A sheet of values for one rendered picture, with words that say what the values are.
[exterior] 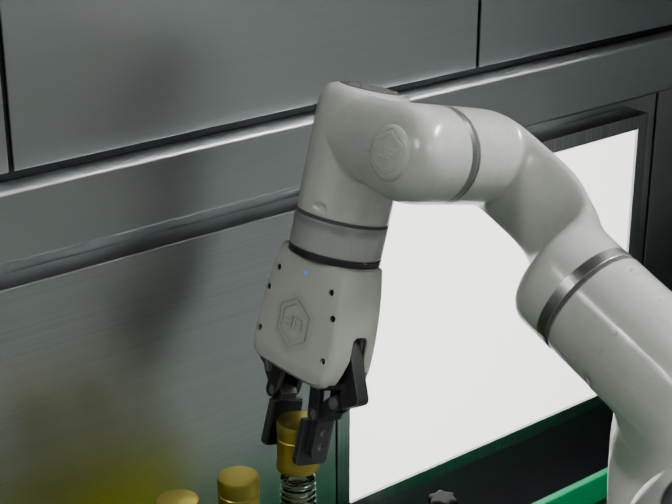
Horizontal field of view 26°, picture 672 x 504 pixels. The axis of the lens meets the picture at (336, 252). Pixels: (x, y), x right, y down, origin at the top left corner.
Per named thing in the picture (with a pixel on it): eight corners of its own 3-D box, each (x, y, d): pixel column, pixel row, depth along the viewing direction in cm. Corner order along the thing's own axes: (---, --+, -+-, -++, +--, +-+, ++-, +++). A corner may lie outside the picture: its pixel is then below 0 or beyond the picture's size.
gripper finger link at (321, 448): (306, 384, 116) (290, 462, 117) (331, 399, 113) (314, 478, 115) (336, 383, 118) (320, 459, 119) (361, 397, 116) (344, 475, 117)
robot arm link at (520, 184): (526, 355, 99) (341, 169, 109) (623, 341, 109) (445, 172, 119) (592, 258, 95) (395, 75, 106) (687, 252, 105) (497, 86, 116)
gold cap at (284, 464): (301, 451, 123) (301, 405, 121) (327, 468, 120) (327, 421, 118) (267, 465, 121) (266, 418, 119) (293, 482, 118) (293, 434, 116)
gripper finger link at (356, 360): (333, 302, 115) (299, 346, 118) (376, 381, 111) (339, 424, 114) (344, 302, 116) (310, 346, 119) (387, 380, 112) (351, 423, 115)
